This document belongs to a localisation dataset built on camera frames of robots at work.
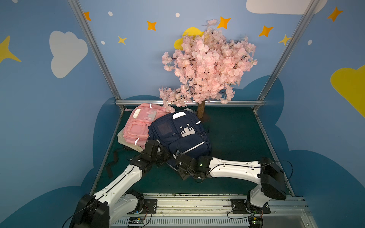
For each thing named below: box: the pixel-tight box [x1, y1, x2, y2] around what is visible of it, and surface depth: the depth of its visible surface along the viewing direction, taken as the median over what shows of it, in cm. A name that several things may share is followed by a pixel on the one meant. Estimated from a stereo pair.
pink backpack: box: [123, 103, 171, 150], surface depth 105 cm
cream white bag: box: [117, 127, 145, 153], surface depth 97 cm
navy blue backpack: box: [147, 110, 212, 172], surface depth 96 cm
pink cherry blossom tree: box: [158, 19, 258, 119], surface depth 76 cm
